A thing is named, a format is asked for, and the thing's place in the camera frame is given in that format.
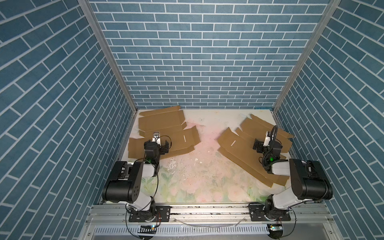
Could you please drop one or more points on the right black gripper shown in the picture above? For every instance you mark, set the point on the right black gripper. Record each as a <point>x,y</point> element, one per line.
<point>259,145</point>

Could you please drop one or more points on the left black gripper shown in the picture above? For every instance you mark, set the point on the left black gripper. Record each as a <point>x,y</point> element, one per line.
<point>163,147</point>

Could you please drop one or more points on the brown cardboard box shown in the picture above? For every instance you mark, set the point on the brown cardboard box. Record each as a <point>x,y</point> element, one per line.
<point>238,147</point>
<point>172,126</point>

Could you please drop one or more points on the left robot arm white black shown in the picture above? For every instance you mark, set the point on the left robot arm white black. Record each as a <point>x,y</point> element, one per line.
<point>123,184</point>

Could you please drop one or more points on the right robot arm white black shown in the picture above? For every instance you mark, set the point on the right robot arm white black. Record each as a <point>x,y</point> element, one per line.
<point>309,182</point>

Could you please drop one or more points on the right green circuit board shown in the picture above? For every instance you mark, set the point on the right green circuit board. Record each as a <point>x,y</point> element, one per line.
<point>275,228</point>

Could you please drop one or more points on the green circuit board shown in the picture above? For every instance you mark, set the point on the green circuit board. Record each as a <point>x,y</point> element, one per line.
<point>147,230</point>
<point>275,228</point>

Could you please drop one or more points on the left green circuit board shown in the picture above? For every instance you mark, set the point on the left green circuit board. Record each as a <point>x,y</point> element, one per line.
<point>147,230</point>

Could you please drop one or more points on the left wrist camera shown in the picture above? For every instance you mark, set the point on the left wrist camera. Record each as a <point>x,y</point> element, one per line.
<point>156,138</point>

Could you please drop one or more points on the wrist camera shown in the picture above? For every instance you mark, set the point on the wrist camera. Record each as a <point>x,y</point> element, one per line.
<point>156,138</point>
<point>267,139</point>

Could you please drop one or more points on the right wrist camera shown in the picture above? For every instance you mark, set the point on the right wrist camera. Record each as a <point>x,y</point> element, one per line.
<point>267,139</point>

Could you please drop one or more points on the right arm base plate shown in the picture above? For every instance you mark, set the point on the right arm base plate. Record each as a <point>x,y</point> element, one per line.
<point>262,213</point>

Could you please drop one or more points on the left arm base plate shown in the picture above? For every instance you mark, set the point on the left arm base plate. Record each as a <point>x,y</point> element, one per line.
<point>157,213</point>

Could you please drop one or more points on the aluminium front rail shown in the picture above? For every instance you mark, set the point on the aluminium front rail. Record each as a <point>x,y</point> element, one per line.
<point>214,213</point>

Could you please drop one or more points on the white slotted cable duct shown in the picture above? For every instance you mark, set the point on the white slotted cable duct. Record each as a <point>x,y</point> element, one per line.
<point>183,230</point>

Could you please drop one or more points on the left aluminium corner post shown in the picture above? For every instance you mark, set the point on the left aluminium corner post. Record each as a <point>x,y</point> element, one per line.
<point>95,26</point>

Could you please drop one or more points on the aluminium corner post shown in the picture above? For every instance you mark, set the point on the aluminium corner post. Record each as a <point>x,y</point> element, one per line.
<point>95,26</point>
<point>318,30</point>

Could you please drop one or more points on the right aluminium corner post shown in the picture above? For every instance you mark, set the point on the right aluminium corner post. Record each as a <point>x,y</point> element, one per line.
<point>318,30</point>

